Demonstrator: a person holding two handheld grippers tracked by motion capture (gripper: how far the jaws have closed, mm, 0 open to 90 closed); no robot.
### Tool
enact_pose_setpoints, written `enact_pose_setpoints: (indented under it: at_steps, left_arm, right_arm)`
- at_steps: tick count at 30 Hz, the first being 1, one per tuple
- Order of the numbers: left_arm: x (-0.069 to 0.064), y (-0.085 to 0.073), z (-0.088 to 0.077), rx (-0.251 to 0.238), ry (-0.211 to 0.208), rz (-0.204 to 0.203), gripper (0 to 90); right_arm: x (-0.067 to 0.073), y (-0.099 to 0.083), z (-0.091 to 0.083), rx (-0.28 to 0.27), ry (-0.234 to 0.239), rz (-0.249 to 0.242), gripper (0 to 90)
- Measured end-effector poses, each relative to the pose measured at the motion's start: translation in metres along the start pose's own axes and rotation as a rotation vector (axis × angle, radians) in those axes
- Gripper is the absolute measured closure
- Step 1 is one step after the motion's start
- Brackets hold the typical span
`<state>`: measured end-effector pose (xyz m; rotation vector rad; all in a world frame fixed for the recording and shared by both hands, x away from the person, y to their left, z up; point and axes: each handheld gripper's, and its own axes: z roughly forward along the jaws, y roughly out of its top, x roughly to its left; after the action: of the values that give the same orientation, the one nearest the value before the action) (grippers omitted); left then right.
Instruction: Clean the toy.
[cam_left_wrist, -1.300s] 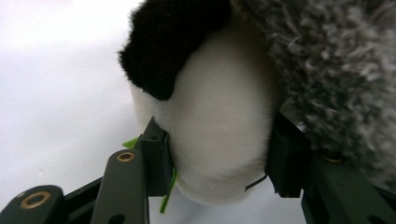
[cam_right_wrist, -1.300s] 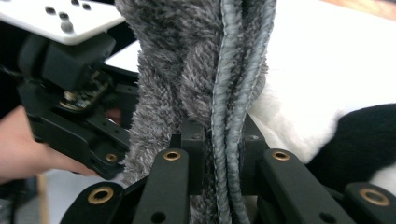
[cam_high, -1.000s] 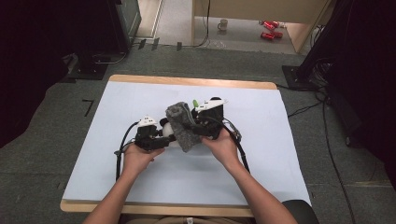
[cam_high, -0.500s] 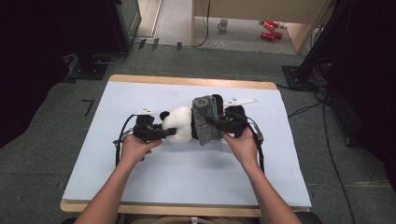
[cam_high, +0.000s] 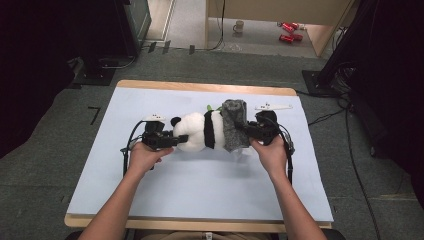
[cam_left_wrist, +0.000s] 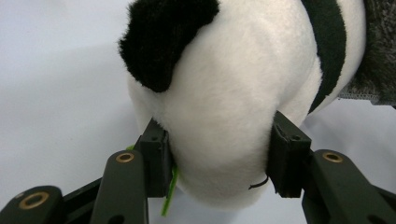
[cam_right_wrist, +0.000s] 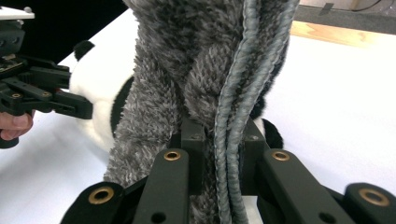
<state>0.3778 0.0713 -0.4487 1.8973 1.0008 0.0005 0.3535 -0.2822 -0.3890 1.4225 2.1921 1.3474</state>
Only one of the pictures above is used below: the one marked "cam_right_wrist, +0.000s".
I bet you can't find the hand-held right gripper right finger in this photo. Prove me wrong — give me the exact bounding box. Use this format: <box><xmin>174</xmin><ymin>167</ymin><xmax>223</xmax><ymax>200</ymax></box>
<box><xmin>238</xmin><ymin>117</ymin><xmax>271</xmax><ymax>198</ymax></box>

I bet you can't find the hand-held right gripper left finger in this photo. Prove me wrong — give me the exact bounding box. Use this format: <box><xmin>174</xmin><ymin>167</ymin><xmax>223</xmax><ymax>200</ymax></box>
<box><xmin>169</xmin><ymin>116</ymin><xmax>207</xmax><ymax>196</ymax></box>

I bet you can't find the panda plush toy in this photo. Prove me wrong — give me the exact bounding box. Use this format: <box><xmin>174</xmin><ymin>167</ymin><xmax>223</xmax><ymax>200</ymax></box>
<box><xmin>68</xmin><ymin>39</ymin><xmax>285</xmax><ymax>154</ymax></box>

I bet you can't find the grey fluffy towel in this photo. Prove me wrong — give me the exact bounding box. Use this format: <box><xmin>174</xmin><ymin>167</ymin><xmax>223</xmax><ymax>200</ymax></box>
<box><xmin>103</xmin><ymin>0</ymin><xmax>301</xmax><ymax>224</ymax></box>

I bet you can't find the dark curtain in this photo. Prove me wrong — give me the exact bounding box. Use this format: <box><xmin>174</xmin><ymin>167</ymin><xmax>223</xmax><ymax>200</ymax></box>
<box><xmin>0</xmin><ymin>0</ymin><xmax>129</xmax><ymax>64</ymax></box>

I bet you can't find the wooden table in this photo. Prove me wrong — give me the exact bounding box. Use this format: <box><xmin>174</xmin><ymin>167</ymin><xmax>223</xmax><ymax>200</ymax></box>
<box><xmin>290</xmin><ymin>19</ymin><xmax>396</xmax><ymax>50</ymax></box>

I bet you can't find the black tape strip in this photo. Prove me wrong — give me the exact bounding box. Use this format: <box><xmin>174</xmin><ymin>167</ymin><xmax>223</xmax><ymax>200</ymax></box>
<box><xmin>318</xmin><ymin>2</ymin><xmax>334</xmax><ymax>17</ymax></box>

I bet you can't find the black floor cable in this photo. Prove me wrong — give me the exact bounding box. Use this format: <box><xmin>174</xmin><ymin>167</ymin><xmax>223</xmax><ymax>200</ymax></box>
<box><xmin>349</xmin><ymin>0</ymin><xmax>386</xmax><ymax>13</ymax></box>

